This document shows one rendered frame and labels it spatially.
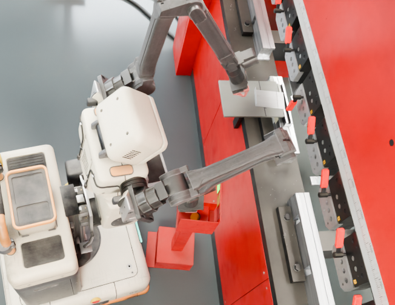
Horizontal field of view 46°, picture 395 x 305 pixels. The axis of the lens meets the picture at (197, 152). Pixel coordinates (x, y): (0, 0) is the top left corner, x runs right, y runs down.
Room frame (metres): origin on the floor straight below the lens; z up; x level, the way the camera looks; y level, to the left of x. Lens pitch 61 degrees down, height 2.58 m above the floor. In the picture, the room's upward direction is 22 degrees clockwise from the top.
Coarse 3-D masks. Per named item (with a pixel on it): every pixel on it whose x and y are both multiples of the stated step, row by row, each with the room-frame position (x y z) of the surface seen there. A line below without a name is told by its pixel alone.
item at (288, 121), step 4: (280, 88) 1.35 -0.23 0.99; (284, 88) 1.35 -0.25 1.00; (284, 92) 1.34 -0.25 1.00; (284, 96) 1.32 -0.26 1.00; (284, 100) 1.30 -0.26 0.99; (284, 112) 1.23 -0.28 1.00; (288, 112) 1.24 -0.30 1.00; (284, 116) 1.22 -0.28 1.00; (288, 116) 1.23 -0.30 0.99; (284, 120) 1.20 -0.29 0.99; (288, 120) 1.21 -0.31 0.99; (292, 120) 1.21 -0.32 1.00; (284, 124) 1.19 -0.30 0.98; (288, 124) 1.19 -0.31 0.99
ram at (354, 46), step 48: (336, 0) 1.27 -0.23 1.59; (384, 0) 1.10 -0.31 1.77; (336, 48) 1.15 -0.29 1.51; (384, 48) 1.00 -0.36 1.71; (336, 96) 1.03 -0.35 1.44; (384, 96) 0.90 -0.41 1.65; (336, 144) 0.91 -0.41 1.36; (384, 144) 0.80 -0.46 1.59; (384, 192) 0.70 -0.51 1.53; (384, 240) 0.59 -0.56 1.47; (384, 288) 0.49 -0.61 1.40
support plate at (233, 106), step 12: (228, 84) 1.26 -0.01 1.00; (252, 84) 1.31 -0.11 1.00; (264, 84) 1.33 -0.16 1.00; (276, 84) 1.36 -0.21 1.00; (228, 96) 1.20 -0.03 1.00; (240, 96) 1.22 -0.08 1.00; (252, 96) 1.25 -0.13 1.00; (228, 108) 1.14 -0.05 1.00; (240, 108) 1.17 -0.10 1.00; (252, 108) 1.19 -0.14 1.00; (276, 108) 1.24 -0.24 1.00
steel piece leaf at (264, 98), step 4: (256, 92) 1.28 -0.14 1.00; (260, 92) 1.28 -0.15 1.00; (264, 92) 1.29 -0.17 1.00; (268, 92) 1.30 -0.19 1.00; (272, 92) 1.31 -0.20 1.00; (256, 96) 1.24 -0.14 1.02; (260, 96) 1.26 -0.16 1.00; (264, 96) 1.27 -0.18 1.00; (268, 96) 1.28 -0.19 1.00; (272, 96) 1.29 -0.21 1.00; (276, 96) 1.30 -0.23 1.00; (256, 100) 1.22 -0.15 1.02; (260, 100) 1.24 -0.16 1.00; (264, 100) 1.25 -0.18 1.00; (268, 100) 1.26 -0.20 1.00; (272, 100) 1.27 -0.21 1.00; (276, 100) 1.27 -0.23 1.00; (256, 104) 1.21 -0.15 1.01; (260, 104) 1.22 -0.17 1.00; (264, 104) 1.23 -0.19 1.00; (268, 104) 1.24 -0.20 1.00; (272, 104) 1.25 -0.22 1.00; (276, 104) 1.26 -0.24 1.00
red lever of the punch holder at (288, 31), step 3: (288, 27) 1.37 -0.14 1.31; (291, 27) 1.38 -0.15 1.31; (285, 30) 1.37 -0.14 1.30; (288, 30) 1.36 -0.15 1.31; (291, 30) 1.37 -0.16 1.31; (285, 33) 1.36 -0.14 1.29; (288, 33) 1.36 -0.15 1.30; (291, 33) 1.36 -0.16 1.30; (285, 36) 1.35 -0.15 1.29; (288, 36) 1.35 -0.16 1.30; (285, 39) 1.34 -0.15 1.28; (288, 39) 1.34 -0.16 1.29; (285, 42) 1.33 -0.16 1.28; (288, 42) 1.33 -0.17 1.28; (288, 45) 1.33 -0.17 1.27; (285, 48) 1.31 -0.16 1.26; (288, 48) 1.32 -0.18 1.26; (285, 51) 1.31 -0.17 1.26; (288, 51) 1.31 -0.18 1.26
